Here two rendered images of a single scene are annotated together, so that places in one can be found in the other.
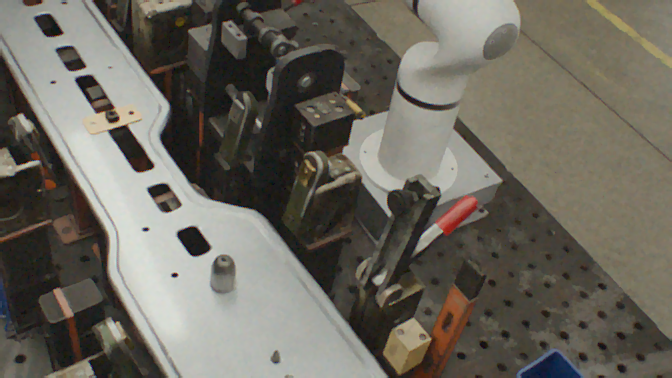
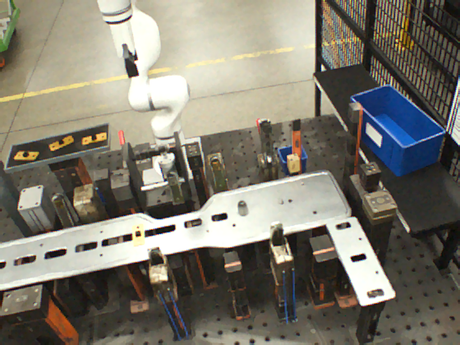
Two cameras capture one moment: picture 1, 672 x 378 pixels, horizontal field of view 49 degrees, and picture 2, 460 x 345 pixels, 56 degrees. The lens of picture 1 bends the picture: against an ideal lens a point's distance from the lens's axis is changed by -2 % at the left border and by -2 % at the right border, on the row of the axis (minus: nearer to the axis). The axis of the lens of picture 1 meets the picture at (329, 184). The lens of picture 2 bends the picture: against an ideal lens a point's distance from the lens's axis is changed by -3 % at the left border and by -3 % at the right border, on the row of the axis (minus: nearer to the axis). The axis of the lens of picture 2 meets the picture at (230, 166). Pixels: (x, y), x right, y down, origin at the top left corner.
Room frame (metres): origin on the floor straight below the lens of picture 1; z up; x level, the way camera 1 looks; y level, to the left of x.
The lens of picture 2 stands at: (-0.02, 0.86, 2.09)
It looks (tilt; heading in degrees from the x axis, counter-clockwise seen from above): 43 degrees down; 308
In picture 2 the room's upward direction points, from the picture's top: 9 degrees counter-clockwise
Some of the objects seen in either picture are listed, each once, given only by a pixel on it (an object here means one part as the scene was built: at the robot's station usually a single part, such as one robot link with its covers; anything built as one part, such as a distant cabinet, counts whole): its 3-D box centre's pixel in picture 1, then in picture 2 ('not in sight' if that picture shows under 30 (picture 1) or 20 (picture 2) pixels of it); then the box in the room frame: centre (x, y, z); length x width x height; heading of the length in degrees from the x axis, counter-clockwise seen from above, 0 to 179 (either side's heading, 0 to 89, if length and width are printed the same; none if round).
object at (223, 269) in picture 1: (223, 274); (242, 208); (0.55, 0.11, 1.02); 0.03 x 0.03 x 0.07
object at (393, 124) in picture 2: not in sight; (393, 128); (0.23, -0.37, 1.09); 0.30 x 0.17 x 0.13; 143
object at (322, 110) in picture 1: (306, 211); (202, 191); (0.78, 0.03, 0.91); 0.07 x 0.05 x 0.42; 133
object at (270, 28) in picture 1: (261, 147); (167, 194); (0.87, 0.12, 0.94); 0.18 x 0.13 x 0.49; 43
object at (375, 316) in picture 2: not in sight; (368, 319); (0.09, 0.20, 0.84); 0.11 x 0.06 x 0.29; 133
